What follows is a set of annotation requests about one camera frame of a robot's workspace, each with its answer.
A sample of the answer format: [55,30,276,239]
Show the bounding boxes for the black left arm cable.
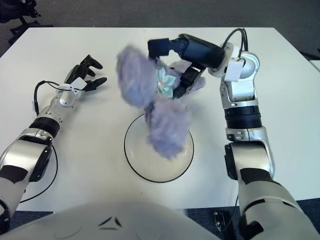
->
[18,80,73,203]

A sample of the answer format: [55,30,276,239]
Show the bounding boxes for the white neighbouring desk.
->
[309,59,320,76]

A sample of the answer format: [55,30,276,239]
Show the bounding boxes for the white plate black rim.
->
[124,112,195,183]

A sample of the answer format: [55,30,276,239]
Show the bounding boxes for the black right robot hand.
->
[147,33,243,100]

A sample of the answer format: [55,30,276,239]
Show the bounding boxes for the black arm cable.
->
[18,80,73,203]
[222,27,250,226]

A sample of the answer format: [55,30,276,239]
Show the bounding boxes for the black table bracket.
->
[213,211,236,240]

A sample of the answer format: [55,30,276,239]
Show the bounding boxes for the silver robot torso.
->
[2,201,221,240]

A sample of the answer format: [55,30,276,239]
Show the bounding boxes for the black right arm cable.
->
[222,27,250,226]

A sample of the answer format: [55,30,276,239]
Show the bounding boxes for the purple plush bunny doll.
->
[116,44,207,161]

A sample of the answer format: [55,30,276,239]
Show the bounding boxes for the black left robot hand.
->
[57,54,108,97]

